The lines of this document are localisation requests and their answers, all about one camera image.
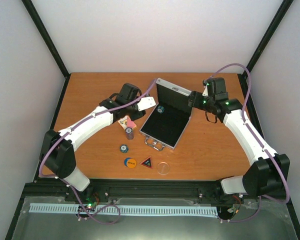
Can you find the clear round dealer button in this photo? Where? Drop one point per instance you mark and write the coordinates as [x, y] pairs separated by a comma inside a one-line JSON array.
[[163, 168]]

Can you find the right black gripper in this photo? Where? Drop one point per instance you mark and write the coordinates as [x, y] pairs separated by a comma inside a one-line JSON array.
[[194, 101]]

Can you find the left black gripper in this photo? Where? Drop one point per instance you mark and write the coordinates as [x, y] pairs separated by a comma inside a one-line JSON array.
[[132, 117]]

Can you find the tall purple chip stack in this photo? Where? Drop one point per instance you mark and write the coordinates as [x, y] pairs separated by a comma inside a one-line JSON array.
[[129, 133]]

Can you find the aluminium poker case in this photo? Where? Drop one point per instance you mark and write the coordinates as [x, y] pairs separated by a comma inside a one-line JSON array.
[[164, 130]]

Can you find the blue green chip stack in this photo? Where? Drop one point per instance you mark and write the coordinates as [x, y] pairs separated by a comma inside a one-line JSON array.
[[160, 109], [124, 148]]

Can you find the red black triangular button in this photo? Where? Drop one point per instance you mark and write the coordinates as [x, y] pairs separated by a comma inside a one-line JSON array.
[[147, 162]]

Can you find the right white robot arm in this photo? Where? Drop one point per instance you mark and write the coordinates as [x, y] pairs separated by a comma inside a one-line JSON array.
[[268, 170]]

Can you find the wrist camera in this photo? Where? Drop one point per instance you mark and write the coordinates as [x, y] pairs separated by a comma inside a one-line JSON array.
[[146, 103], [216, 88]]

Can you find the black aluminium frame rail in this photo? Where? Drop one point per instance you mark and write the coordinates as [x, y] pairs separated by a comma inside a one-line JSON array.
[[105, 190]]

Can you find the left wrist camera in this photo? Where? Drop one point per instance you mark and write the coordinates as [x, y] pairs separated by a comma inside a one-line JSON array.
[[146, 103]]

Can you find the white slotted cable duct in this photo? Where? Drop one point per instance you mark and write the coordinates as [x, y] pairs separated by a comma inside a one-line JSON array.
[[126, 210]]

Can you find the playing card deck box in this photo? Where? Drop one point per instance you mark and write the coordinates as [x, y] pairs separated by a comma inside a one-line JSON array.
[[126, 122]]

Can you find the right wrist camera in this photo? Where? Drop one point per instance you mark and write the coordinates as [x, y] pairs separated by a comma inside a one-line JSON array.
[[216, 88]]

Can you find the orange blue round button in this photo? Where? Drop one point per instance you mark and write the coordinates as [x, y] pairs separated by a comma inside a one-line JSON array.
[[130, 162]]

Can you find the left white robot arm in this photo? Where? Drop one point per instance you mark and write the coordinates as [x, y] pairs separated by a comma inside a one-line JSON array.
[[59, 147]]

